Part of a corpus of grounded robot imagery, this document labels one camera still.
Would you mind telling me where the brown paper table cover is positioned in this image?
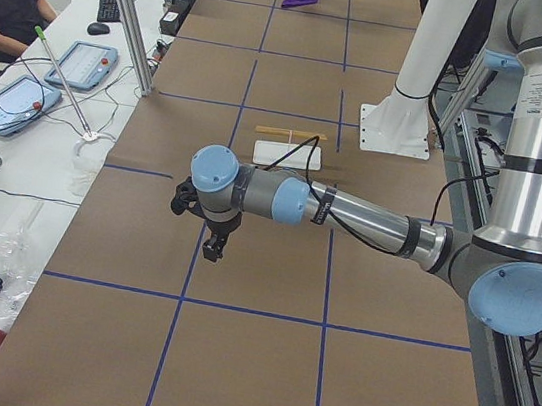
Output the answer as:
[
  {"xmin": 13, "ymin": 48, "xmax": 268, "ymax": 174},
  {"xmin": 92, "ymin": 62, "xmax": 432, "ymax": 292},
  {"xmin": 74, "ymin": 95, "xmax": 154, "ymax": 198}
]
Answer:
[{"xmin": 0, "ymin": 0, "xmax": 478, "ymax": 406}]

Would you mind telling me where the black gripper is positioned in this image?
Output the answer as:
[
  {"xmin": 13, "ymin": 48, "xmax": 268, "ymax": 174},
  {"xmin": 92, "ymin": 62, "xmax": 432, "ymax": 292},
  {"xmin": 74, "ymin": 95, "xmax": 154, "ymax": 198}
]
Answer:
[{"xmin": 202, "ymin": 212, "xmax": 242, "ymax": 262}]

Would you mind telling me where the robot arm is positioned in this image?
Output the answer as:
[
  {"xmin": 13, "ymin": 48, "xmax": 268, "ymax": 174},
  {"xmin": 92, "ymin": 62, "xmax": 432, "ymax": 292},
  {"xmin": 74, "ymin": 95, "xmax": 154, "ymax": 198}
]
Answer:
[{"xmin": 171, "ymin": 0, "xmax": 542, "ymax": 336}]

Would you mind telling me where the far blue teach pendant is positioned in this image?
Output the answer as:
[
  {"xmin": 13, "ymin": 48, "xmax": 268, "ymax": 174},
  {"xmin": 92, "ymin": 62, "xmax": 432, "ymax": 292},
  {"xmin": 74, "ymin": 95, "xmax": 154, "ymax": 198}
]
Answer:
[{"xmin": 58, "ymin": 41, "xmax": 119, "ymax": 92}]

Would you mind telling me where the silver rod green tip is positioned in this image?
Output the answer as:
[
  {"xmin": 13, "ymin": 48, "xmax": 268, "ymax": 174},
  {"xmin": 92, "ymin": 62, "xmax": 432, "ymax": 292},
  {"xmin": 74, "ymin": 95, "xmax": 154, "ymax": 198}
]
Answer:
[{"xmin": 34, "ymin": 25, "xmax": 97, "ymax": 142}]

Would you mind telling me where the near blue teach pendant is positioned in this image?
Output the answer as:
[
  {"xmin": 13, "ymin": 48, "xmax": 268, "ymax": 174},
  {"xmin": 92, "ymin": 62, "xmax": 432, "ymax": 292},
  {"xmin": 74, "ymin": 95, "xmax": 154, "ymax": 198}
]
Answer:
[{"xmin": 0, "ymin": 75, "xmax": 62, "ymax": 137}]

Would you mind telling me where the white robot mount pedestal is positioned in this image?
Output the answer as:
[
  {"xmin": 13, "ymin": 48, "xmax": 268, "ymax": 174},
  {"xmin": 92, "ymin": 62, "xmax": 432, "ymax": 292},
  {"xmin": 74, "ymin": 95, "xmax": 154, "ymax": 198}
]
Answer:
[{"xmin": 359, "ymin": 0, "xmax": 477, "ymax": 160}]

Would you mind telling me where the black keyboard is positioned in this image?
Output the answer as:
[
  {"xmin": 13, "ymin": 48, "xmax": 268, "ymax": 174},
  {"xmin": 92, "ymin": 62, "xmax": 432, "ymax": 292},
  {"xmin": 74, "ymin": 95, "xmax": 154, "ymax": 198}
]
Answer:
[{"xmin": 96, "ymin": 0, "xmax": 121, "ymax": 23}]

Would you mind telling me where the white towel rack base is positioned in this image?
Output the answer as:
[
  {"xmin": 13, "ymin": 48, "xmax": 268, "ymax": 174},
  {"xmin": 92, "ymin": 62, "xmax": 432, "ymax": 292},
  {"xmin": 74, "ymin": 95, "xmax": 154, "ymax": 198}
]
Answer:
[{"xmin": 252, "ymin": 140, "xmax": 322, "ymax": 171}]

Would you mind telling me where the blue teach pendant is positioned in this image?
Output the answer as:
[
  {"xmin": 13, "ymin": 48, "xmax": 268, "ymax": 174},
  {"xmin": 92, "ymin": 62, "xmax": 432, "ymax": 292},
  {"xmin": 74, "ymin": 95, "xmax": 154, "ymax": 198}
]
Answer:
[
  {"xmin": 0, "ymin": 75, "xmax": 62, "ymax": 137},
  {"xmin": 58, "ymin": 41, "xmax": 119, "ymax": 92}
]

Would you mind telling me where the black computer mouse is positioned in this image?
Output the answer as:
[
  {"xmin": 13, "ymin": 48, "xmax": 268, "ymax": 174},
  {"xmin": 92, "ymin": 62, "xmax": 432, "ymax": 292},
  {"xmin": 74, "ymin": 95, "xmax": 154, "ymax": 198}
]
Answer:
[{"xmin": 86, "ymin": 22, "xmax": 111, "ymax": 36}]

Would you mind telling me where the outer wooden rack bar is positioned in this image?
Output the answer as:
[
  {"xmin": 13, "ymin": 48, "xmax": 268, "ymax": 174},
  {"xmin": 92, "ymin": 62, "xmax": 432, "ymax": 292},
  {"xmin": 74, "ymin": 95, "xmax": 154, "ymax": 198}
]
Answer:
[{"xmin": 255, "ymin": 124, "xmax": 328, "ymax": 141}]

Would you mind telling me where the aluminium frame post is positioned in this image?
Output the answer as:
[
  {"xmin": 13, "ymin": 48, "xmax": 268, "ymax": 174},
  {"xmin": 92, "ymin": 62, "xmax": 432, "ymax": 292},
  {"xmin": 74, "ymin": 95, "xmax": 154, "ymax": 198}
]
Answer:
[{"xmin": 117, "ymin": 0, "xmax": 153, "ymax": 97}]

